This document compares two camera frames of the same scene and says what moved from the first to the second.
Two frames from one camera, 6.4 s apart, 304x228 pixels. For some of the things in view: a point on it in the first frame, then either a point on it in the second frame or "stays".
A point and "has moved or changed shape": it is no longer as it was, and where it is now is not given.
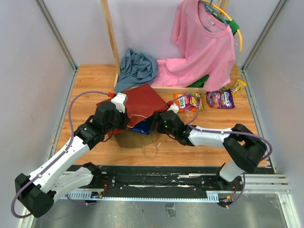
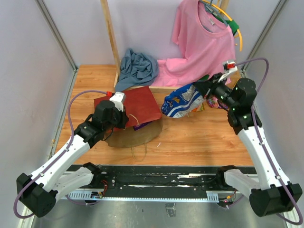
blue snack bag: [144, 127] → [180, 102]
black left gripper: [125, 119] stays
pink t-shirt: [207, 44] stays
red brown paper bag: [141, 103] has moved or changed shape
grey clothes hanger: [210, 8] stays
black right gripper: [156, 118] → [204, 87]
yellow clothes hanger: [229, 17] stays
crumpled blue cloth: [136, 69] stays
